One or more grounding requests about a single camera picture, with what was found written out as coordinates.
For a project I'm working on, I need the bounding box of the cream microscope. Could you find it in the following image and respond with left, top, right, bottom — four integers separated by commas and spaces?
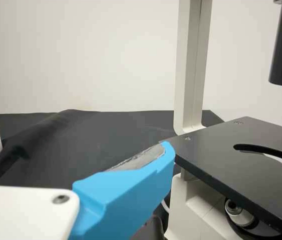
157, 0, 282, 240

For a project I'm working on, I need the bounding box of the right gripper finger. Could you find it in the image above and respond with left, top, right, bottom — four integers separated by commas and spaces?
67, 140, 176, 240

